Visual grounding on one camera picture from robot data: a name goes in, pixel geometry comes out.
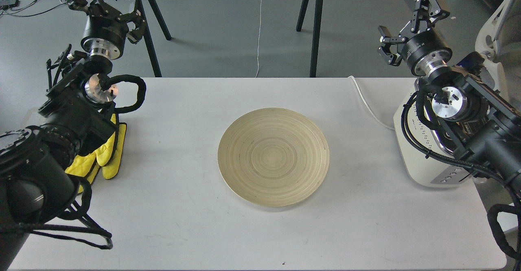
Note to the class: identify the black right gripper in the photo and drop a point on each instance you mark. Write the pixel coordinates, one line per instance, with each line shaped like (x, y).
(422, 48)

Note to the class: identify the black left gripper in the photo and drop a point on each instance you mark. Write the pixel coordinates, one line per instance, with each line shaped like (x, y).
(105, 34)

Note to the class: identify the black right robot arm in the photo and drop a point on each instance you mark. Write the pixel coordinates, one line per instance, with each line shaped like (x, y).
(480, 127)

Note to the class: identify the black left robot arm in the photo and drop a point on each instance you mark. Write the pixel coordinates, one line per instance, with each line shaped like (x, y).
(38, 196)

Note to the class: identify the white office chair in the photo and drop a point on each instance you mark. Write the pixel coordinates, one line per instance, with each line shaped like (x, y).
(499, 44)

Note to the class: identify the yellow oven mitt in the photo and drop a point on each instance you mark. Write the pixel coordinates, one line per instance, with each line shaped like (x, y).
(105, 160)

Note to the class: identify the round bamboo plate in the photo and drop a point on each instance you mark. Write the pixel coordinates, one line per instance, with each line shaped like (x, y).
(273, 157)

